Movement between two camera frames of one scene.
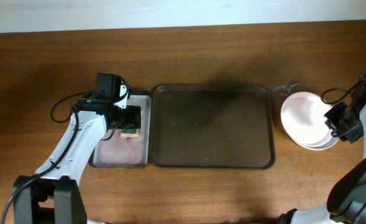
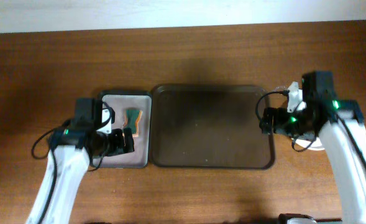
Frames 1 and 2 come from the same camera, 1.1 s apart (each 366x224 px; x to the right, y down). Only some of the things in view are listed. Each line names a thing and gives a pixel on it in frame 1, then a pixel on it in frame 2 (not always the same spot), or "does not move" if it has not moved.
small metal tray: (113, 151) does not move
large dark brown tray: (211, 126) does not move
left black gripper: (133, 117) → (118, 147)
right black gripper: (350, 136) → (279, 114)
